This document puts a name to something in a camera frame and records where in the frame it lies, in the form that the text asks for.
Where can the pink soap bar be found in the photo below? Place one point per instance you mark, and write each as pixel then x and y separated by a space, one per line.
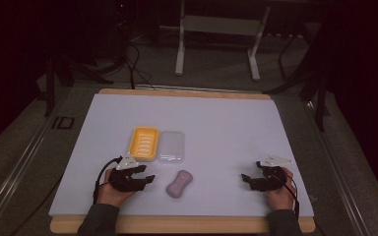
pixel 179 184

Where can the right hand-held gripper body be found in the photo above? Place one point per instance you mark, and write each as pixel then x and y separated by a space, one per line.
pixel 272 180

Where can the person's right hand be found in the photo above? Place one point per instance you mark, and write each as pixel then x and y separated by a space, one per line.
pixel 281 198

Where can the clear plastic lid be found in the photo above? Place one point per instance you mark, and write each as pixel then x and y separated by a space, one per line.
pixel 171 146

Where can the white table mat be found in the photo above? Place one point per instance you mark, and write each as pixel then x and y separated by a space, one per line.
pixel 216 131

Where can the white metal stand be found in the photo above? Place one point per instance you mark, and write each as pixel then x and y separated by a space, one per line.
pixel 220 25

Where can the yellow soap dish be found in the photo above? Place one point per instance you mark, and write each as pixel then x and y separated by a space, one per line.
pixel 144 143

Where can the aluminium floor rail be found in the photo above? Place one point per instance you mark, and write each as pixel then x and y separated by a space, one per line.
pixel 16 170
pixel 338 167

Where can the dark metal stand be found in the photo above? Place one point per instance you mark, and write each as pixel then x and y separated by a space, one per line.
pixel 50 85
pixel 320 98

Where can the person's left hand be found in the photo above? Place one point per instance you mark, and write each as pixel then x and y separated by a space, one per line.
pixel 110 195

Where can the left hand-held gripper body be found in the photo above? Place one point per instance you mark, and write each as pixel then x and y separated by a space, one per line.
pixel 124 182

